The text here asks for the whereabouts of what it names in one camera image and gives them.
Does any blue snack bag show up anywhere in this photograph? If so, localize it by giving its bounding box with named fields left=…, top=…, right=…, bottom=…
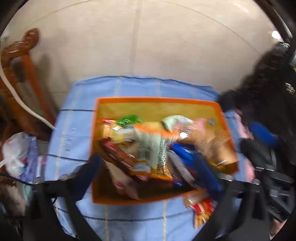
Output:
left=170, top=143, right=207, bottom=186

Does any orange cardboard box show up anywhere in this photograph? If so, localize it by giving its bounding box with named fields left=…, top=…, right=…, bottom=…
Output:
left=92, top=97, right=238, bottom=205

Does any dark chocolate snack packet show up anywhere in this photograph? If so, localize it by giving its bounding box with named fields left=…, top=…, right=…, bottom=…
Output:
left=98, top=138, right=149, bottom=182

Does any red noodle snack bag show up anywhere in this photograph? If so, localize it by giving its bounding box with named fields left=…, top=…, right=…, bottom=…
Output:
left=190, top=199, right=217, bottom=228

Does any brown wooden chair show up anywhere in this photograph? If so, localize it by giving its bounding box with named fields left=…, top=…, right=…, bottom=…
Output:
left=1, top=28, right=56, bottom=141

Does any blue checked tablecloth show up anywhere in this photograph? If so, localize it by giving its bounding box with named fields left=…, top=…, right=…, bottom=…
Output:
left=43, top=74, right=253, bottom=241

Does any white plastic bag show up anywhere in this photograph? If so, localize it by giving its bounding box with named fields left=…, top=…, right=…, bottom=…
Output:
left=1, top=132, right=39, bottom=183

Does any white power cable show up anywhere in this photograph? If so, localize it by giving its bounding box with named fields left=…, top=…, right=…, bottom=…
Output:
left=0, top=62, right=56, bottom=130

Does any light green snack bag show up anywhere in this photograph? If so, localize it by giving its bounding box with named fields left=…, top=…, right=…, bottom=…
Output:
left=134, top=115, right=193, bottom=175

